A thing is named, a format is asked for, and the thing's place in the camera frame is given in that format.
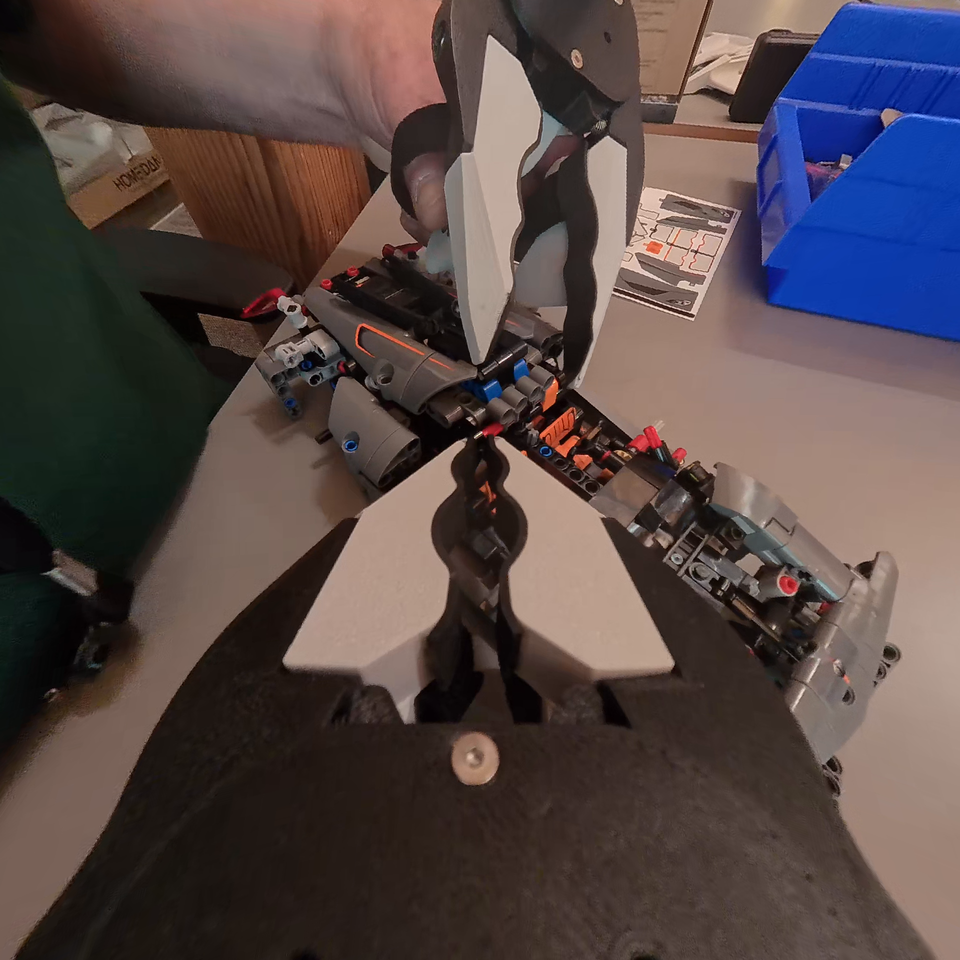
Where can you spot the lego sticker sheet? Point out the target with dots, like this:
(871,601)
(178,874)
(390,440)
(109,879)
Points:
(675,247)

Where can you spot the person's left hand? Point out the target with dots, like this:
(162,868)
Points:
(390,60)

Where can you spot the person's left forearm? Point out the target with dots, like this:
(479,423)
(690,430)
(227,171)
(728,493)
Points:
(187,52)

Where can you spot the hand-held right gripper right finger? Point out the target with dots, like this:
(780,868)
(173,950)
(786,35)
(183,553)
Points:
(585,600)

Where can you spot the wooden cabinet panel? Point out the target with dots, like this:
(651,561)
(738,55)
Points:
(247,187)

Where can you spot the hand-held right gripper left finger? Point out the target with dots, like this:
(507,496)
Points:
(360,600)

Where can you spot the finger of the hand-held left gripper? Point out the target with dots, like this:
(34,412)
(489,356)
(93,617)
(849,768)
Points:
(609,225)
(487,225)

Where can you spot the black case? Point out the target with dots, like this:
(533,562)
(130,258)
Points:
(772,75)

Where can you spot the brown cardboard box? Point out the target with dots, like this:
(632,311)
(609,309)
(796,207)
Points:
(671,45)

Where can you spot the printed cardboard box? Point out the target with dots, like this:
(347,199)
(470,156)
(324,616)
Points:
(127,187)

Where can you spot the grey lego car model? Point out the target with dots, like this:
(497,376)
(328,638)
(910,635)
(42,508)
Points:
(405,360)

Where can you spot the white papers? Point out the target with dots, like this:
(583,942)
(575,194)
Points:
(720,67)

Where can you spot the blue storage bin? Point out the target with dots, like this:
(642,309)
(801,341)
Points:
(862,285)
(885,45)

